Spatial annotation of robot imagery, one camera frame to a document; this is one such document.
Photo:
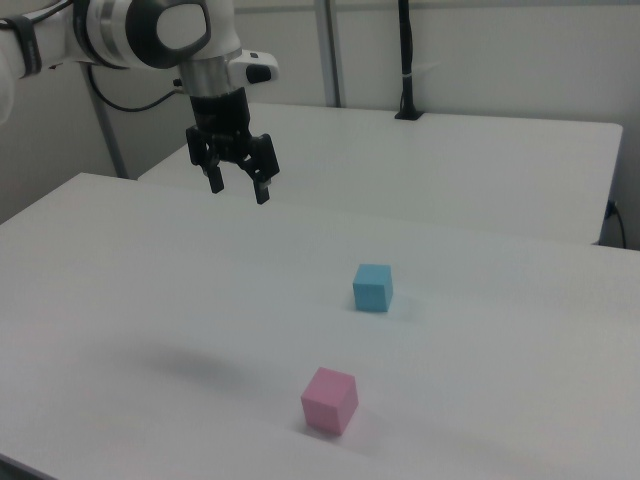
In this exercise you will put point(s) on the grey slanted partition post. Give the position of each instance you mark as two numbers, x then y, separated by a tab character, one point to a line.
111	140

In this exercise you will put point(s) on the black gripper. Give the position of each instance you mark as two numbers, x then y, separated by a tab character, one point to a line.
220	112

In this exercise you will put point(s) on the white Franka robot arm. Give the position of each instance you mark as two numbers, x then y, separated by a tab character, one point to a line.
165	30

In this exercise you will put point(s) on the pink cube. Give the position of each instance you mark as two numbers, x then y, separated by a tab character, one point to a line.
329	402

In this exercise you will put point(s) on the blue cube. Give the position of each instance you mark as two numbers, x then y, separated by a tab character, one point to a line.
372	288

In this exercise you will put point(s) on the grey vertical partition post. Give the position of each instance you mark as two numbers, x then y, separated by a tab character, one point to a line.
331	55

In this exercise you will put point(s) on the black pole with base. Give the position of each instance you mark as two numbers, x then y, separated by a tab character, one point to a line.
409	60

